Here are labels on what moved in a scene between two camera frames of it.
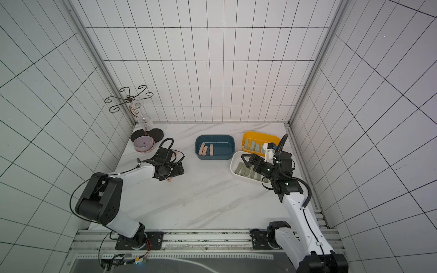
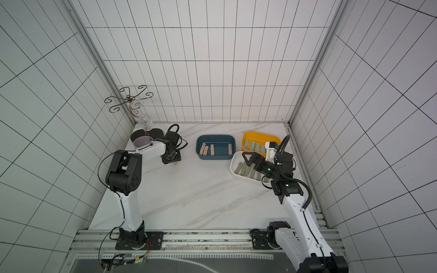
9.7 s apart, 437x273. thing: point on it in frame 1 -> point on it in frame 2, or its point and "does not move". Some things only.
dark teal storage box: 224,147 does not move
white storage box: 238,167 does not move
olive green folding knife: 243,169 does not move
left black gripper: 176,172 -> 165,161
